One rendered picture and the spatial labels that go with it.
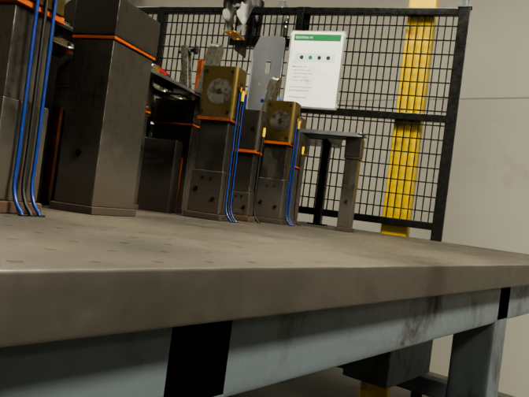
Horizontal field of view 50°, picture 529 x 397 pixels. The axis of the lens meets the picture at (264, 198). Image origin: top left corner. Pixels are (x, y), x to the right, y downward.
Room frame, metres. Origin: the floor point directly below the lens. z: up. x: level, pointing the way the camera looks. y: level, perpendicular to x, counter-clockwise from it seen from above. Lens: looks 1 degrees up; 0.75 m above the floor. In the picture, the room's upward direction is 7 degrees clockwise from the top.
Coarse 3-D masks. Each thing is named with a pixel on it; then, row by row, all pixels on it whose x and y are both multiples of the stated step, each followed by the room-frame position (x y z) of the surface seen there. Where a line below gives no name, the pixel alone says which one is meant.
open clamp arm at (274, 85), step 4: (272, 76) 1.62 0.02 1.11; (276, 76) 1.62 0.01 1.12; (272, 80) 1.61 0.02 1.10; (276, 80) 1.61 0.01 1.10; (280, 80) 1.63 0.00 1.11; (268, 84) 1.62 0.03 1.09; (272, 84) 1.61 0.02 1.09; (276, 84) 1.61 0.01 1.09; (280, 84) 1.64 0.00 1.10; (268, 88) 1.62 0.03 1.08; (272, 88) 1.61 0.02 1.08; (276, 88) 1.62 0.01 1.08; (268, 92) 1.61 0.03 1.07; (272, 92) 1.61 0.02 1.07; (276, 92) 1.63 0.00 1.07; (268, 96) 1.61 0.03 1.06; (272, 96) 1.61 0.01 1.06; (276, 96) 1.64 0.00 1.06; (264, 100) 1.62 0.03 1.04; (264, 104) 1.62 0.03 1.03; (264, 108) 1.62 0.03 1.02
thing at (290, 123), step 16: (272, 112) 1.60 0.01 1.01; (288, 112) 1.58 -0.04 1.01; (272, 128) 1.59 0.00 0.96; (288, 128) 1.58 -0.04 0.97; (272, 144) 1.60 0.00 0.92; (288, 144) 1.58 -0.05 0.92; (272, 160) 1.60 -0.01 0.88; (288, 160) 1.60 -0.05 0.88; (272, 176) 1.59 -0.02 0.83; (288, 176) 1.62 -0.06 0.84; (272, 192) 1.59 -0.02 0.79; (288, 192) 1.59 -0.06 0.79; (256, 208) 1.60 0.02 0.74; (272, 208) 1.59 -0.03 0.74; (288, 208) 1.62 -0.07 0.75
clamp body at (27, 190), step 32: (0, 0) 0.64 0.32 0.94; (32, 0) 0.65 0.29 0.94; (64, 0) 0.69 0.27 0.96; (0, 32) 0.64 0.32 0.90; (32, 32) 0.65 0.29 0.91; (0, 64) 0.64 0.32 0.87; (32, 64) 0.67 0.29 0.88; (0, 96) 0.63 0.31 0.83; (32, 96) 0.68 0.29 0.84; (0, 128) 0.63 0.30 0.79; (32, 128) 0.66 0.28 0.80; (0, 160) 0.64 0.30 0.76; (32, 160) 0.68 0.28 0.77; (0, 192) 0.64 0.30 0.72; (32, 192) 0.67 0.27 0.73
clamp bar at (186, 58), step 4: (184, 48) 1.78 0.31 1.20; (188, 48) 1.78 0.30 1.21; (192, 48) 1.77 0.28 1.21; (196, 48) 1.77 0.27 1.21; (180, 52) 1.79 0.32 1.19; (184, 52) 1.78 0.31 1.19; (188, 52) 1.79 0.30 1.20; (192, 52) 1.79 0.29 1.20; (196, 52) 1.78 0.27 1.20; (184, 56) 1.77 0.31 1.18; (188, 56) 1.80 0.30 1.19; (184, 60) 1.77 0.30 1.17; (188, 60) 1.80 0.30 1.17; (184, 64) 1.77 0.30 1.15; (188, 64) 1.80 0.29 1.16; (184, 68) 1.77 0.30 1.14; (188, 68) 1.80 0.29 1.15; (184, 72) 1.77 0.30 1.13; (188, 72) 1.80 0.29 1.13; (184, 76) 1.77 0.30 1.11; (188, 76) 1.80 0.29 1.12; (184, 80) 1.77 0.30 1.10; (188, 80) 1.80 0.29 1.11; (184, 84) 1.77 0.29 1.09; (188, 84) 1.80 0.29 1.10
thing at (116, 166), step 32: (96, 0) 0.86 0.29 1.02; (96, 32) 0.86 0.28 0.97; (128, 32) 0.87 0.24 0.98; (96, 64) 0.86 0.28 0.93; (128, 64) 0.89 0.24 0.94; (96, 96) 0.85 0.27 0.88; (128, 96) 0.90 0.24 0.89; (64, 128) 0.87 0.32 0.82; (96, 128) 0.85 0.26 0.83; (128, 128) 0.91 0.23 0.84; (64, 160) 0.87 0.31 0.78; (96, 160) 0.85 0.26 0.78; (128, 160) 0.92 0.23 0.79; (64, 192) 0.87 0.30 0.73; (96, 192) 0.85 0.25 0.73; (128, 192) 0.94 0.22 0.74
